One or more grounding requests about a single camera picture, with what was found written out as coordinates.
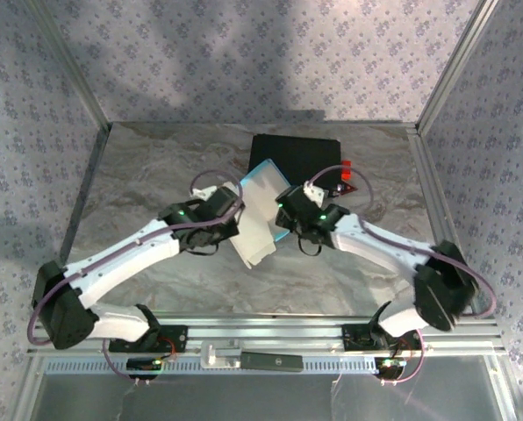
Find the blue and white paper box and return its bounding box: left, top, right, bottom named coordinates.
left=228, top=158, right=289, bottom=268

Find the black hard case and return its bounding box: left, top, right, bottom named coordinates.
left=248, top=134, right=343, bottom=194

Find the dark grey flat bar device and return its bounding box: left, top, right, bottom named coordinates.
left=239, top=352, right=305, bottom=374

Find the small black circuit board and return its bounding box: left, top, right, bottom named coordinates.
left=374, top=357, right=408, bottom=381
left=126, top=357, right=163, bottom=381

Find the metal sheet panel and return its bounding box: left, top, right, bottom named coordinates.
left=28, top=372, right=508, bottom=421

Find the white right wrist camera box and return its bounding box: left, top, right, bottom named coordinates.
left=303, top=180, right=326, bottom=206

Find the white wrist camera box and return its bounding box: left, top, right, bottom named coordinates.
left=303, top=180, right=326, bottom=206
left=190, top=183, right=221, bottom=201

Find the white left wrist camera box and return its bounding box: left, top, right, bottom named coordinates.
left=190, top=183, right=221, bottom=201

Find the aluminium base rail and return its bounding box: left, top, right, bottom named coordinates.
left=26, top=313, right=508, bottom=357

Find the aluminium side rail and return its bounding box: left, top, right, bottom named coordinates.
left=406, top=125, right=480, bottom=319
left=59, top=125, right=111, bottom=264

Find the white plastic bracket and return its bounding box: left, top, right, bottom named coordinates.
left=199, top=340, right=244, bottom=369

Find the slotted grey cable duct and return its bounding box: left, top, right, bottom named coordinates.
left=44, top=355, right=379, bottom=375

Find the aluminium frame post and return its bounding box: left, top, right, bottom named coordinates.
left=414, top=0, right=502, bottom=135
left=24, top=0, right=113, bottom=132

